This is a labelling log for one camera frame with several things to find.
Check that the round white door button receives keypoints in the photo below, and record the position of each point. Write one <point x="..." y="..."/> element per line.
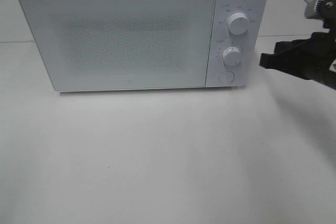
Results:
<point x="226" y="77"/>

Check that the white microwave knob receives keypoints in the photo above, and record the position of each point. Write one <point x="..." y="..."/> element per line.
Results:
<point x="232" y="56"/>
<point x="238" y="23"/>

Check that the white microwave door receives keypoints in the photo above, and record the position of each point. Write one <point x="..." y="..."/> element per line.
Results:
<point x="95" y="45"/>

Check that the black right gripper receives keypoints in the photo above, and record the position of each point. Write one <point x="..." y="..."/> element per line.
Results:
<point x="308" y="59"/>

